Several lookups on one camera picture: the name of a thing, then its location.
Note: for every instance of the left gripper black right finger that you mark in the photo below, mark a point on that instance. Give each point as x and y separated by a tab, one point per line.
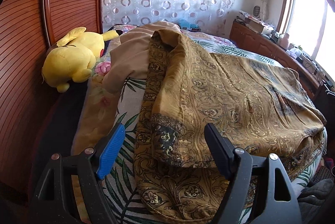
274	198

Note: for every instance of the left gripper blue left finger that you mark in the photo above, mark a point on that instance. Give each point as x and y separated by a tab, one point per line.
54	200

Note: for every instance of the cardboard box on sideboard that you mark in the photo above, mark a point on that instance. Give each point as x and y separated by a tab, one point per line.
260	27

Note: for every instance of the palm leaf bed sheet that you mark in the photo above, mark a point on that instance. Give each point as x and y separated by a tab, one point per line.
120	186

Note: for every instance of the floral blanket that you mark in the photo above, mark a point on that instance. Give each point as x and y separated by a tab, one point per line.
100	106

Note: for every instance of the pink bottle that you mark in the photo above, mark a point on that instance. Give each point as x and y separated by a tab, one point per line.
284	41

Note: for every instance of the golden patterned shirt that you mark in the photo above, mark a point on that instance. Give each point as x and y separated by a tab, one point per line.
259	107

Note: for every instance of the window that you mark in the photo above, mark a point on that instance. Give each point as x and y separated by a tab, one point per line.
310	26

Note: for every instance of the yellow plush toy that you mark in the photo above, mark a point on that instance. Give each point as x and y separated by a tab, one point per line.
73	57

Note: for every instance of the wooden louvered wardrobe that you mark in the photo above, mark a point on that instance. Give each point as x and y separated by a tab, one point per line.
28	29

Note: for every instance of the white tissue bag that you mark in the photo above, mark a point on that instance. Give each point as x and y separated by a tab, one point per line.
294	52

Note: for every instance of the blue item at bed head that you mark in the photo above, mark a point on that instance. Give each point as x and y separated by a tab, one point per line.
185	25

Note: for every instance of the wooden sideboard cabinet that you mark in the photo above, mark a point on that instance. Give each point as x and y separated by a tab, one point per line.
247	39

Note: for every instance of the folded pink beige garment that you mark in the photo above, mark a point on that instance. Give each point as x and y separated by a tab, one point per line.
131	57

